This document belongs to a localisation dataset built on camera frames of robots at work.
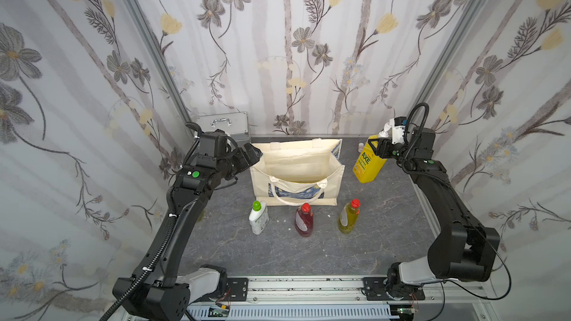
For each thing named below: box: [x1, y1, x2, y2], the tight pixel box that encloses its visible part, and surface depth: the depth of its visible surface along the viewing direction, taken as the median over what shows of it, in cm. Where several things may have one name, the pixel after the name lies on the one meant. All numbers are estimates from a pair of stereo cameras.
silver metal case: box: [196, 111, 251, 143], surface depth 109 cm
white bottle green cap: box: [249, 199, 270, 235], surface depth 78 cm
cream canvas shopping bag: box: [249, 138, 345, 207], surface depth 85 cm
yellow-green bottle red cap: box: [339, 198, 362, 234], surface depth 81 cm
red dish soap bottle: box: [294, 202, 314, 238], surface depth 78 cm
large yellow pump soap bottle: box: [352, 134, 388, 184], surface depth 88 cm
